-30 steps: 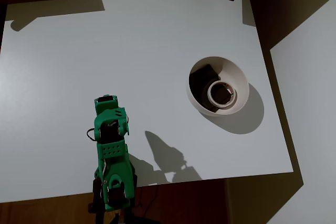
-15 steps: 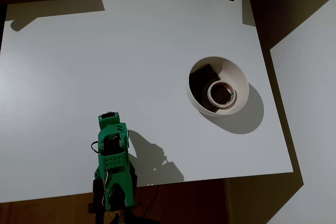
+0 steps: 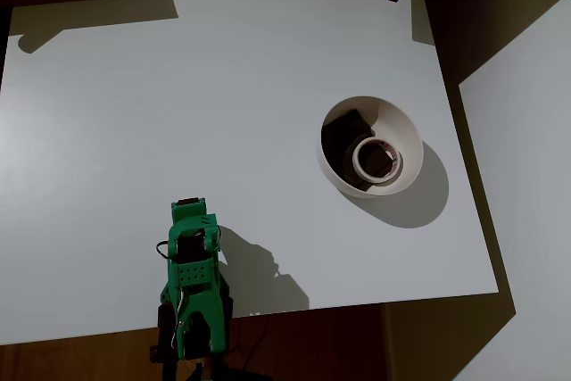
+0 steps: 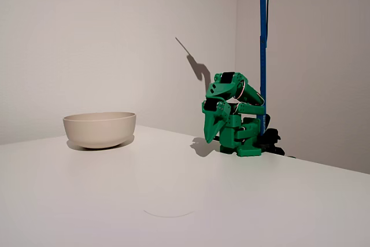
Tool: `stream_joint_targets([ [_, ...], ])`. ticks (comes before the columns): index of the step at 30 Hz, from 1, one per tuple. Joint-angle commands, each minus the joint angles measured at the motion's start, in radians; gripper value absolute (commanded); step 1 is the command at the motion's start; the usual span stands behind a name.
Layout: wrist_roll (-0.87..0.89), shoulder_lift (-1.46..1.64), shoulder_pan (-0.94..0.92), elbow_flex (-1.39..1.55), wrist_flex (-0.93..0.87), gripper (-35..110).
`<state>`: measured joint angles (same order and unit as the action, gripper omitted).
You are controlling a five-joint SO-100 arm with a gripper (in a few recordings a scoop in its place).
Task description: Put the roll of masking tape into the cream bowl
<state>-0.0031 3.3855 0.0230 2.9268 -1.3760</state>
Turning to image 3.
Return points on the beige bowl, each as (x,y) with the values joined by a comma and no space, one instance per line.
(401,140)

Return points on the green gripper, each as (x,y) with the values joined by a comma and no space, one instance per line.
(187,202)

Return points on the beige masking tape roll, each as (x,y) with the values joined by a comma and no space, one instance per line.
(359,162)

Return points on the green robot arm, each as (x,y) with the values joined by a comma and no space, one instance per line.
(196,278)

